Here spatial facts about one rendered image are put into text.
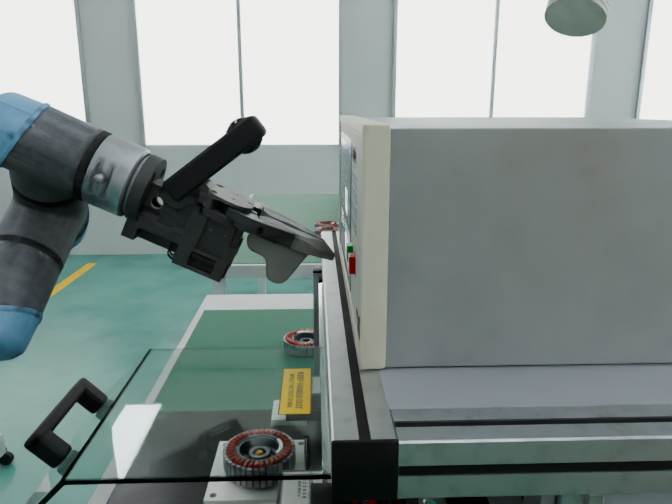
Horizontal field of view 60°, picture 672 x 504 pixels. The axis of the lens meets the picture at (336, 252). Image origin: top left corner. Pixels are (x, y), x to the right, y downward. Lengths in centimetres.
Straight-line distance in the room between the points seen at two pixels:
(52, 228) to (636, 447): 57
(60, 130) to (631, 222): 52
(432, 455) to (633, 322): 23
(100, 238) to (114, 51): 165
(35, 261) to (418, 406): 41
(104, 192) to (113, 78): 497
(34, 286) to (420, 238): 39
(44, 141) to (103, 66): 498
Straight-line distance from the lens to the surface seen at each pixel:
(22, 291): 65
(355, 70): 531
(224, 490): 94
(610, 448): 46
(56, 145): 62
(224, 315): 171
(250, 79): 532
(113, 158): 61
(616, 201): 52
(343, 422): 43
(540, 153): 49
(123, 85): 554
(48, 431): 58
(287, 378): 61
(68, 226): 70
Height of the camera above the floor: 133
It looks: 14 degrees down
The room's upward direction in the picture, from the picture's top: straight up
